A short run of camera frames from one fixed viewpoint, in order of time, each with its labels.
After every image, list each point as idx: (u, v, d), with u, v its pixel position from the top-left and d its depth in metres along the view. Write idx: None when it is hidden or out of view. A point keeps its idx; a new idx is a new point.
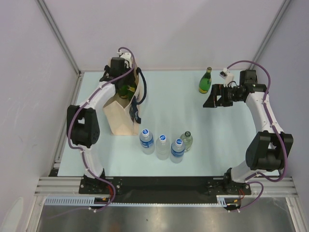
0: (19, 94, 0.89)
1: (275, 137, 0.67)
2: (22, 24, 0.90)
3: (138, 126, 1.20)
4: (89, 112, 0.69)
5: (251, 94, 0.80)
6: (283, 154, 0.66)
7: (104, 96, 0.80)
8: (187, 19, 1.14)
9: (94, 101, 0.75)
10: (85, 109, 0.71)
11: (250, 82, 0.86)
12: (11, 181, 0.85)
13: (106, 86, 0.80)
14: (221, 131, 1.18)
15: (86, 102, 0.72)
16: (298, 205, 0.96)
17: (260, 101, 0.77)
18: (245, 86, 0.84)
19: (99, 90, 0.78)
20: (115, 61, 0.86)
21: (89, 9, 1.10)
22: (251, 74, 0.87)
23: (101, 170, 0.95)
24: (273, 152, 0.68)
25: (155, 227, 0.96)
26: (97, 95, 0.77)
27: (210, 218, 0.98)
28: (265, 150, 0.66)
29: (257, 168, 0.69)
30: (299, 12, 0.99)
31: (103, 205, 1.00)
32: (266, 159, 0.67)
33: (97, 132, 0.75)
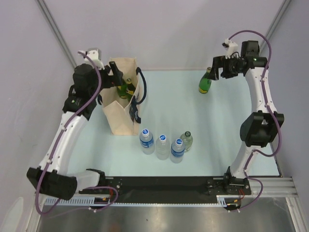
0: (19, 94, 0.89)
1: (269, 115, 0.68)
2: (21, 24, 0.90)
3: (138, 126, 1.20)
4: (53, 177, 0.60)
5: (251, 69, 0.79)
6: (274, 130, 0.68)
7: (72, 137, 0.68)
8: (187, 19, 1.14)
9: (59, 156, 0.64)
10: (48, 172, 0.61)
11: (251, 54, 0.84)
12: (11, 181, 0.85)
13: (69, 123, 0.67)
14: (220, 128, 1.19)
15: (47, 163, 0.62)
16: (298, 205, 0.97)
17: (259, 78, 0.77)
18: (245, 59, 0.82)
19: (63, 132, 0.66)
20: (76, 77, 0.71)
21: (89, 9, 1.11)
22: (253, 45, 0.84)
23: (98, 178, 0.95)
24: (266, 128, 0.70)
25: (155, 227, 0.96)
26: (60, 145, 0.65)
27: (209, 218, 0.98)
28: (258, 126, 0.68)
29: (249, 143, 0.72)
30: (298, 12, 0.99)
31: (103, 205, 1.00)
32: (258, 134, 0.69)
33: (74, 183, 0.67)
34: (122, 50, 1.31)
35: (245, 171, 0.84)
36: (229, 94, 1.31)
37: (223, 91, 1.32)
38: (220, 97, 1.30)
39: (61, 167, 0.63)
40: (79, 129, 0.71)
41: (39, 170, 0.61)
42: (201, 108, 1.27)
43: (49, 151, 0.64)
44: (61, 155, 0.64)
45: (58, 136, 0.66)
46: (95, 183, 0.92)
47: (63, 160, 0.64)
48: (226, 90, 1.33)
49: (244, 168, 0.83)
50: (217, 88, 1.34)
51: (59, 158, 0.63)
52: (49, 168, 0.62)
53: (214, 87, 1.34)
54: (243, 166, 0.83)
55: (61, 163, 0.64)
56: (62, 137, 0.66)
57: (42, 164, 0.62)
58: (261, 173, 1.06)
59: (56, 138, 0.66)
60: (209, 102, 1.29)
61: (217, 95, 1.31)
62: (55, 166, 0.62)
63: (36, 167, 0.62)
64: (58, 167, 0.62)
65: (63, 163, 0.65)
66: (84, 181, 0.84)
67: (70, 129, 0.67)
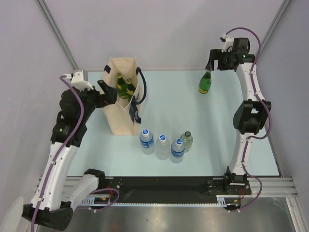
0: (18, 94, 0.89)
1: (259, 103, 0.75)
2: (21, 23, 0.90)
3: (138, 127, 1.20)
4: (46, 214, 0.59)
5: (240, 65, 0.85)
6: (264, 117, 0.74)
7: (63, 168, 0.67)
8: (187, 19, 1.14)
9: (50, 192, 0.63)
10: (40, 211, 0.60)
11: (242, 51, 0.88)
12: (11, 181, 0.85)
13: (59, 156, 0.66)
14: (219, 125, 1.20)
15: (39, 202, 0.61)
16: (299, 205, 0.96)
17: (248, 71, 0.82)
18: (236, 56, 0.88)
19: (52, 166, 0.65)
20: (63, 104, 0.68)
21: (89, 9, 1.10)
22: (244, 42, 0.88)
23: (98, 180, 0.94)
24: (256, 116, 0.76)
25: (155, 227, 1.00)
26: (50, 181, 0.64)
27: (209, 218, 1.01)
28: (248, 113, 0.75)
29: (243, 130, 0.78)
30: (298, 11, 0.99)
31: (103, 205, 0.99)
32: (248, 121, 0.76)
33: (67, 215, 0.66)
34: (123, 50, 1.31)
35: (243, 164, 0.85)
36: (227, 91, 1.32)
37: (221, 88, 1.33)
38: (218, 95, 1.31)
39: (53, 204, 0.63)
40: (69, 160, 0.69)
41: (32, 208, 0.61)
42: (200, 107, 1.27)
43: (40, 188, 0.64)
44: (52, 192, 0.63)
45: (48, 170, 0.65)
46: (95, 187, 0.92)
47: (55, 195, 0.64)
48: (223, 88, 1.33)
49: (242, 161, 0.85)
50: (215, 86, 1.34)
51: (50, 195, 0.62)
52: (41, 207, 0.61)
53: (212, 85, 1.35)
54: (241, 159, 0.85)
55: (53, 198, 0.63)
56: (52, 170, 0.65)
57: (34, 202, 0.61)
58: (261, 173, 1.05)
59: (46, 173, 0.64)
60: (208, 100, 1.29)
61: (215, 93, 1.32)
62: (47, 203, 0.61)
63: (28, 206, 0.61)
64: (50, 204, 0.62)
65: (56, 197, 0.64)
66: (81, 195, 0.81)
67: (60, 162, 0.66)
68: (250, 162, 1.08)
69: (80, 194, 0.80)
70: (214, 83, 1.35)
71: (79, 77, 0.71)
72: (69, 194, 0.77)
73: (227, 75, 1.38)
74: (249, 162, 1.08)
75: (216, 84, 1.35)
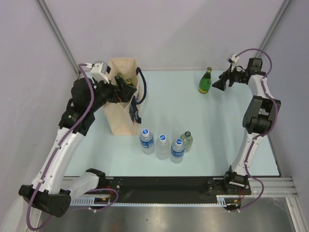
0: (19, 94, 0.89)
1: (269, 102, 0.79)
2: (21, 24, 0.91)
3: (138, 126, 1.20)
4: (44, 197, 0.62)
5: (252, 76, 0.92)
6: (273, 116, 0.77)
7: (67, 154, 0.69)
8: (187, 19, 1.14)
9: (51, 175, 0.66)
10: (39, 193, 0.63)
11: (255, 68, 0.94)
12: (11, 181, 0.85)
13: (64, 141, 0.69)
14: (231, 138, 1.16)
15: (39, 183, 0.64)
16: (299, 205, 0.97)
17: (259, 80, 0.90)
18: (248, 72, 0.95)
19: (57, 150, 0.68)
20: (75, 92, 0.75)
21: (89, 9, 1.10)
22: (257, 61, 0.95)
23: (97, 179, 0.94)
24: (265, 116, 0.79)
25: (155, 227, 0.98)
26: (53, 164, 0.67)
27: (209, 218, 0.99)
28: (258, 109, 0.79)
29: (251, 128, 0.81)
30: (298, 11, 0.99)
31: (103, 205, 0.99)
32: (257, 119, 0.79)
33: (66, 203, 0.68)
34: (123, 50, 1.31)
35: (246, 164, 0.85)
36: (232, 93, 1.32)
37: (231, 99, 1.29)
38: (229, 108, 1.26)
39: (52, 187, 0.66)
40: (75, 146, 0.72)
41: (32, 189, 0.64)
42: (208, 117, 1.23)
43: (42, 170, 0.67)
44: (53, 175, 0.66)
45: (52, 152, 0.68)
46: (95, 186, 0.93)
47: (56, 179, 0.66)
48: (234, 100, 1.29)
49: (245, 161, 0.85)
50: (222, 94, 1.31)
51: (51, 179, 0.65)
52: (41, 188, 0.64)
53: (222, 96, 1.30)
54: (244, 159, 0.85)
55: (53, 181, 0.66)
56: (56, 154, 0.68)
57: (35, 183, 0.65)
58: (261, 173, 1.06)
59: (50, 154, 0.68)
60: (217, 111, 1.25)
61: (225, 105, 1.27)
62: (47, 186, 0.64)
63: (29, 186, 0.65)
64: (50, 188, 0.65)
65: (56, 181, 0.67)
66: (82, 190, 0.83)
67: (64, 148, 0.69)
68: (251, 162, 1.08)
69: (79, 187, 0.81)
70: (222, 92, 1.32)
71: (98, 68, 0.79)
72: (69, 184, 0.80)
73: (237, 87, 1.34)
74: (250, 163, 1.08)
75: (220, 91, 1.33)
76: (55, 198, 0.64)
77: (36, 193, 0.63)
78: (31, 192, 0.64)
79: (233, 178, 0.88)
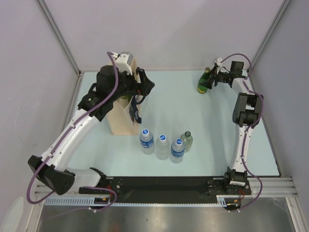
0: (18, 94, 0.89)
1: (253, 97, 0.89)
2: (21, 24, 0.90)
3: (138, 126, 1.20)
4: (49, 172, 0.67)
5: (235, 79, 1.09)
6: (259, 109, 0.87)
7: (77, 136, 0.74)
8: (187, 19, 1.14)
9: (60, 152, 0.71)
10: (46, 166, 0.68)
11: (237, 72, 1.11)
12: (11, 181, 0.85)
13: (79, 123, 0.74)
14: (226, 139, 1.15)
15: (48, 157, 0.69)
16: (299, 205, 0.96)
17: (241, 80, 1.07)
18: (231, 76, 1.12)
19: (71, 129, 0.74)
20: (100, 76, 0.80)
21: (88, 9, 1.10)
22: (238, 65, 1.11)
23: (98, 179, 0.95)
24: (252, 110, 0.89)
25: (155, 227, 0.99)
26: (63, 142, 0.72)
27: (209, 218, 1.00)
28: (244, 105, 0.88)
29: (241, 123, 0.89)
30: (298, 11, 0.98)
31: (103, 205, 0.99)
32: (245, 113, 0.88)
33: (69, 181, 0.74)
34: (122, 50, 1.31)
35: (243, 158, 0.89)
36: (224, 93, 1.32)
37: (222, 99, 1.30)
38: (223, 108, 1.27)
39: (59, 164, 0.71)
40: (88, 129, 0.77)
41: (39, 161, 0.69)
42: (204, 117, 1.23)
43: (53, 145, 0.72)
44: (62, 152, 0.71)
45: (66, 130, 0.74)
46: (93, 184, 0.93)
47: (63, 157, 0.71)
48: (226, 100, 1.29)
49: (241, 155, 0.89)
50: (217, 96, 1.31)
51: (59, 155, 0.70)
52: (49, 163, 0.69)
53: (215, 97, 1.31)
54: (240, 153, 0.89)
55: (61, 159, 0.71)
56: (69, 134, 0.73)
57: (44, 156, 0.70)
58: (261, 173, 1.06)
59: (64, 132, 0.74)
60: (212, 111, 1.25)
61: (219, 105, 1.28)
62: (54, 161, 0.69)
63: (38, 157, 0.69)
64: (56, 164, 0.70)
65: (63, 159, 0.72)
66: (83, 182, 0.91)
67: (77, 129, 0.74)
68: (250, 162, 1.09)
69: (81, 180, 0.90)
70: (217, 94, 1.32)
71: (125, 58, 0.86)
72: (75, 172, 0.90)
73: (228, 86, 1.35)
74: (249, 162, 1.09)
75: (217, 92, 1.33)
76: (60, 175, 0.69)
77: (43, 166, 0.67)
78: (38, 164, 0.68)
79: (233, 177, 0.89)
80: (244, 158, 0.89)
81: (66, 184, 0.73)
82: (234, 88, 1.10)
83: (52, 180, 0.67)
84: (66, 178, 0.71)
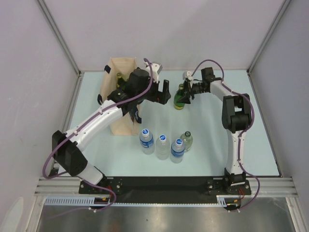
0: (19, 94, 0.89)
1: (238, 98, 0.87)
2: (21, 24, 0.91)
3: (138, 127, 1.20)
4: (71, 147, 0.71)
5: (211, 83, 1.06)
6: (248, 108, 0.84)
7: (102, 123, 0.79)
8: (187, 19, 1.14)
9: (85, 132, 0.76)
10: (69, 141, 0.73)
11: (210, 76, 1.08)
12: (11, 181, 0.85)
13: (107, 110, 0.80)
14: (218, 145, 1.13)
15: (73, 133, 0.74)
16: (298, 205, 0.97)
17: (220, 83, 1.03)
18: (207, 81, 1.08)
19: (98, 114, 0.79)
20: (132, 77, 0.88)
21: (88, 9, 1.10)
22: (209, 70, 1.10)
23: (100, 178, 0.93)
24: (241, 112, 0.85)
25: (155, 227, 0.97)
26: (90, 123, 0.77)
27: (209, 218, 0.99)
28: (232, 108, 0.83)
29: (234, 128, 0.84)
30: (297, 11, 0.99)
31: (103, 205, 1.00)
32: (237, 117, 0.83)
33: (83, 165, 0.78)
34: (122, 50, 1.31)
35: (240, 162, 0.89)
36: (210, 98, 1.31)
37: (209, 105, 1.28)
38: (213, 114, 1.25)
39: (81, 142, 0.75)
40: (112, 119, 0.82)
41: (64, 136, 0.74)
42: (196, 123, 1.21)
43: (79, 125, 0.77)
44: (86, 133, 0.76)
45: (94, 114, 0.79)
46: (95, 181, 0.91)
47: (86, 137, 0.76)
48: (215, 106, 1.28)
49: (238, 160, 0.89)
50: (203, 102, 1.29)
51: (83, 135, 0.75)
52: (72, 138, 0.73)
53: (205, 103, 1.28)
54: (237, 158, 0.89)
55: (83, 138, 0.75)
56: (95, 118, 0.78)
57: (69, 132, 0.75)
58: (261, 173, 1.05)
59: (92, 115, 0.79)
60: (203, 119, 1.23)
61: (210, 112, 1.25)
62: (77, 138, 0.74)
63: (63, 132, 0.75)
64: (79, 141, 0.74)
65: (86, 139, 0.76)
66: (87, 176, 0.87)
67: (104, 115, 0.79)
68: (249, 162, 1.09)
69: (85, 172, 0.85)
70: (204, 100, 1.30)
71: (156, 67, 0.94)
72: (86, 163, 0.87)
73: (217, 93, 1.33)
74: (249, 162, 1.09)
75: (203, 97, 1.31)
76: (77, 155, 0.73)
77: (67, 140, 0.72)
78: (62, 138, 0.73)
79: (233, 180, 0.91)
80: (241, 161, 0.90)
81: (79, 167, 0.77)
82: (215, 93, 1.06)
83: (73, 156, 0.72)
84: (80, 160, 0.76)
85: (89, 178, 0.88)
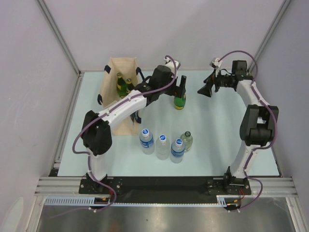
0: (19, 94, 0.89)
1: (264, 109, 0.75)
2: (21, 25, 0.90)
3: (138, 126, 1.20)
4: (104, 124, 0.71)
5: (241, 81, 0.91)
6: (272, 124, 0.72)
7: (131, 108, 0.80)
8: (187, 19, 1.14)
9: (115, 113, 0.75)
10: (101, 120, 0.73)
11: (240, 72, 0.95)
12: (11, 181, 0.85)
13: (135, 98, 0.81)
14: (225, 147, 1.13)
15: (105, 113, 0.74)
16: (298, 205, 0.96)
17: (248, 86, 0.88)
18: (235, 77, 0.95)
19: (127, 100, 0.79)
20: (156, 70, 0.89)
21: (88, 9, 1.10)
22: (242, 64, 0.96)
23: (103, 176, 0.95)
24: (264, 125, 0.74)
25: (155, 227, 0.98)
26: (119, 107, 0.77)
27: (209, 218, 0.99)
28: (254, 119, 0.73)
29: (250, 141, 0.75)
30: (297, 11, 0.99)
31: (104, 205, 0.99)
32: (257, 130, 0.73)
33: (107, 146, 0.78)
34: (122, 50, 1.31)
35: (245, 171, 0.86)
36: (226, 98, 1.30)
37: (223, 105, 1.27)
38: (225, 114, 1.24)
39: (112, 123, 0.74)
40: (138, 106, 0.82)
41: (96, 116, 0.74)
42: (203, 123, 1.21)
43: (110, 107, 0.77)
44: (117, 114, 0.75)
45: (123, 100, 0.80)
46: (99, 177, 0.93)
47: (117, 119, 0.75)
48: (228, 107, 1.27)
49: (244, 168, 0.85)
50: (217, 102, 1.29)
51: (114, 115, 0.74)
52: (105, 118, 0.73)
53: (218, 104, 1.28)
54: (243, 166, 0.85)
55: (114, 119, 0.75)
56: (125, 103, 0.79)
57: (101, 112, 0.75)
58: (261, 173, 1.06)
59: (121, 101, 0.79)
60: (211, 120, 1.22)
61: (220, 114, 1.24)
62: (109, 118, 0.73)
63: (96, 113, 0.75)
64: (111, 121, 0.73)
65: (115, 122, 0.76)
66: (96, 166, 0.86)
67: (133, 101, 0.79)
68: None
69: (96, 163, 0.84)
70: (217, 101, 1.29)
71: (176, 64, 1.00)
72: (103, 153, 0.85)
73: (227, 93, 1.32)
74: None
75: (217, 98, 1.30)
76: (107, 134, 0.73)
77: (99, 118, 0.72)
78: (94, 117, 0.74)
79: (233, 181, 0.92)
80: (246, 170, 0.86)
81: (105, 147, 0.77)
82: (240, 93, 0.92)
83: (104, 133, 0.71)
84: (107, 140, 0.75)
85: (96, 170, 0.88)
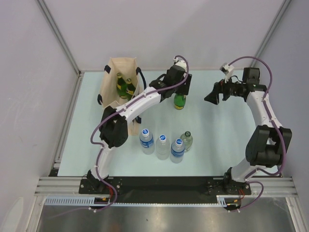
0: (19, 94, 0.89)
1: (275, 131, 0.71)
2: (21, 25, 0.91)
3: (138, 127, 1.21)
4: (121, 120, 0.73)
5: (252, 93, 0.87)
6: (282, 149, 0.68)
7: (145, 104, 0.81)
8: (187, 19, 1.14)
9: (132, 109, 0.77)
10: (119, 115, 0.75)
11: (252, 80, 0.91)
12: (11, 181, 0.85)
13: (150, 94, 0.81)
14: (227, 155, 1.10)
15: (123, 108, 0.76)
16: (298, 205, 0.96)
17: (260, 99, 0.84)
18: (246, 86, 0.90)
19: (142, 96, 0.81)
20: (172, 68, 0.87)
21: (88, 9, 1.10)
22: (254, 72, 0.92)
23: (105, 174, 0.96)
24: (273, 148, 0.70)
25: (155, 227, 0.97)
26: (136, 103, 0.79)
27: (209, 218, 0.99)
28: (262, 142, 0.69)
29: (256, 163, 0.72)
30: (297, 11, 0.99)
31: (103, 205, 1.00)
32: (264, 152, 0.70)
33: (124, 138, 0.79)
34: (122, 50, 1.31)
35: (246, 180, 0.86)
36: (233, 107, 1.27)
37: (228, 113, 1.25)
38: (229, 123, 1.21)
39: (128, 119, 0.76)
40: (152, 102, 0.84)
41: (115, 110, 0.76)
42: (204, 125, 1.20)
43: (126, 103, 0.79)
44: (133, 110, 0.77)
45: (139, 96, 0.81)
46: (102, 175, 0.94)
47: (133, 114, 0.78)
48: (233, 114, 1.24)
49: (245, 177, 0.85)
50: (222, 110, 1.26)
51: (131, 111, 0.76)
52: (122, 113, 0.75)
53: (224, 111, 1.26)
54: (245, 176, 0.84)
55: (131, 115, 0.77)
56: (140, 99, 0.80)
57: (119, 108, 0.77)
58: (261, 173, 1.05)
59: (136, 97, 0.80)
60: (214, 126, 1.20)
61: (224, 122, 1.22)
62: (126, 114, 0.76)
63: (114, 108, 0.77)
64: (127, 116, 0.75)
65: (131, 117, 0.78)
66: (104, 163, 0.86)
67: (148, 97, 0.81)
68: None
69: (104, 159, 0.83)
70: (222, 108, 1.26)
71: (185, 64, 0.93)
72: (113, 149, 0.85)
73: (233, 101, 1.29)
74: None
75: (224, 107, 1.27)
76: (124, 128, 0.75)
77: (117, 113, 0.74)
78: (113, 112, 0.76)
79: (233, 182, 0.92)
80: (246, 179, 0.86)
81: (121, 140, 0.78)
82: (250, 105, 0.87)
83: (120, 128, 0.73)
84: (123, 134, 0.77)
85: (101, 167, 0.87)
